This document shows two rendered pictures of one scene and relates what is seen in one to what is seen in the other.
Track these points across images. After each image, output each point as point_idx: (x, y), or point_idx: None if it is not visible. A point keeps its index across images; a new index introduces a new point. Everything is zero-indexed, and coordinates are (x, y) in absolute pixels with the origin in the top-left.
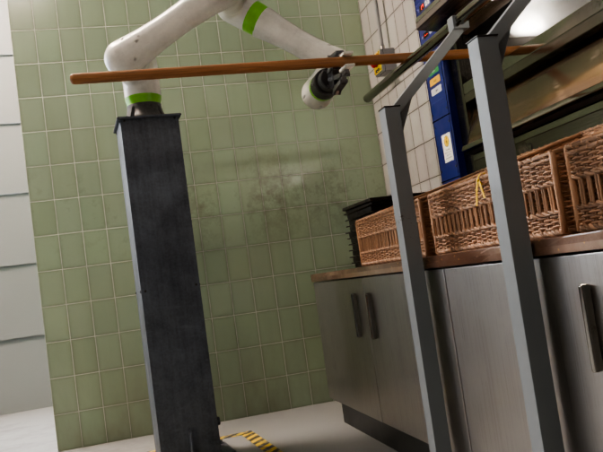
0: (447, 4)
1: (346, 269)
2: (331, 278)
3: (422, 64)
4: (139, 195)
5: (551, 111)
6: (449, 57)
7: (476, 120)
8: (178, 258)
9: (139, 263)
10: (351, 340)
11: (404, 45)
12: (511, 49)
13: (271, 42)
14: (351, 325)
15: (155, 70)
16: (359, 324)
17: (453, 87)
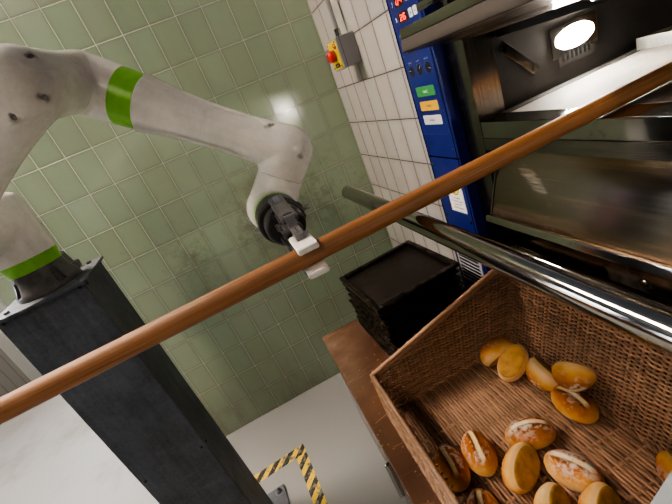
0: (480, 23)
1: (371, 428)
2: (349, 389)
3: (400, 66)
4: (83, 399)
5: None
6: (505, 165)
7: (507, 179)
8: (168, 435)
9: (124, 461)
10: (387, 460)
11: (367, 31)
12: (615, 103)
13: (172, 138)
14: (385, 455)
15: None
16: (400, 488)
17: (461, 119)
